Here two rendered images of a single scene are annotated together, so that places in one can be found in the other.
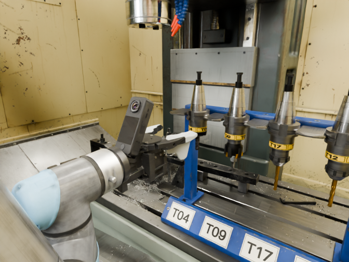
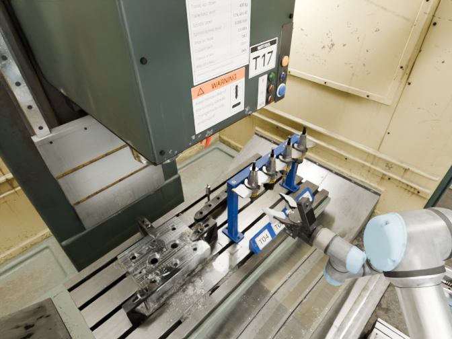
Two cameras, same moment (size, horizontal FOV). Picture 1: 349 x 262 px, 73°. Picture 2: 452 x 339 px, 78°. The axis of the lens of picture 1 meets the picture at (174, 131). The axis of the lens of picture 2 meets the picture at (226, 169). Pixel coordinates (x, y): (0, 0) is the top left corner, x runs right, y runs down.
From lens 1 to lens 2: 113 cm
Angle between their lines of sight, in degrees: 73
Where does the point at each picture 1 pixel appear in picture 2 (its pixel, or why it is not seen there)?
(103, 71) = not seen: outside the picture
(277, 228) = (267, 200)
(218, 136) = (140, 187)
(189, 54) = (74, 133)
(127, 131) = (311, 218)
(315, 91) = not seen: hidden behind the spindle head
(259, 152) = (171, 172)
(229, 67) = not seen: hidden behind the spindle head
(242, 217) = (255, 211)
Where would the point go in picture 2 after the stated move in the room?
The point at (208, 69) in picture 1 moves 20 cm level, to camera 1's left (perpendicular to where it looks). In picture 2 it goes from (109, 138) to (85, 168)
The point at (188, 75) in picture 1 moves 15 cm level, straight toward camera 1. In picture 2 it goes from (83, 157) to (117, 161)
